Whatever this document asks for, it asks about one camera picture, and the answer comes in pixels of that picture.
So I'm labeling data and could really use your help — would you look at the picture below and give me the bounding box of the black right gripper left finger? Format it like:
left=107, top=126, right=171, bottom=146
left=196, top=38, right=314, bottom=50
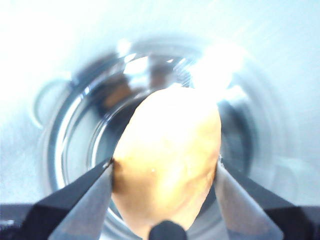
left=0, top=157, right=115, bottom=240

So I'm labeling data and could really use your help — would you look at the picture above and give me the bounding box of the brown potato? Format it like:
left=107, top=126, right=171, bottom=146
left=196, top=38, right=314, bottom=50
left=111, top=83, right=223, bottom=232

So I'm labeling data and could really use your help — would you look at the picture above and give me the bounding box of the pale green electric steamer pot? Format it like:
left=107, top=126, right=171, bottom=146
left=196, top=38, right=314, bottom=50
left=32, top=37, right=276, bottom=240

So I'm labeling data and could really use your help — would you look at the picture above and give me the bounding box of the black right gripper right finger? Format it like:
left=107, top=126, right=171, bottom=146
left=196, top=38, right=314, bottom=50
left=214, top=155, right=320, bottom=240

